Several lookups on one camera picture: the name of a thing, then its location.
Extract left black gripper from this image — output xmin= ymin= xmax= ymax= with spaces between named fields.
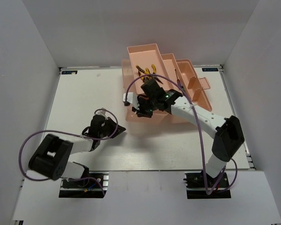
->
xmin=98 ymin=116 xmax=126 ymax=138

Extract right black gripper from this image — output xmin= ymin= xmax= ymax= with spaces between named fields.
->
xmin=132 ymin=97 xmax=158 ymax=119

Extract yellow needle-nose pliers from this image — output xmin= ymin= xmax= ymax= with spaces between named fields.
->
xmin=135 ymin=65 xmax=147 ymax=76

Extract yellow side cutter pliers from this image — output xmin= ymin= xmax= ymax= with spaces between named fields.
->
xmin=151 ymin=64 xmax=163 ymax=84

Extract pink plastic toolbox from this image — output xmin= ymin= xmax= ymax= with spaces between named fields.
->
xmin=122 ymin=44 xmax=212 ymax=124

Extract blue handled screwdriver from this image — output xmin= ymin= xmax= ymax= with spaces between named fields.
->
xmin=175 ymin=69 xmax=185 ymax=92

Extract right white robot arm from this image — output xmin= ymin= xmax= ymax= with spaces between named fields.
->
xmin=133 ymin=80 xmax=244 ymax=187

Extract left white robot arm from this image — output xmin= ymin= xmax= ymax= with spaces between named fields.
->
xmin=28 ymin=113 xmax=126 ymax=187

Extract right blue table label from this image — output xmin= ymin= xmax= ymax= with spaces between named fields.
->
xmin=202 ymin=67 xmax=219 ymax=72

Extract blue table label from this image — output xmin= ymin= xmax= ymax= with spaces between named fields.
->
xmin=61 ymin=70 xmax=78 ymax=75
xmin=202 ymin=67 xmax=219 ymax=72

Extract left blue table label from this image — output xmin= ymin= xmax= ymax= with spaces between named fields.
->
xmin=61 ymin=70 xmax=78 ymax=75

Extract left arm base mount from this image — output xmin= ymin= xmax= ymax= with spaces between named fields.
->
xmin=59 ymin=172 xmax=109 ymax=199

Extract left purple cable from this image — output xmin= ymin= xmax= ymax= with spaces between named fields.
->
xmin=18 ymin=109 xmax=119 ymax=197

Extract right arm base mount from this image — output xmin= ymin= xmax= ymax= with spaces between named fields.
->
xmin=184 ymin=172 xmax=231 ymax=199

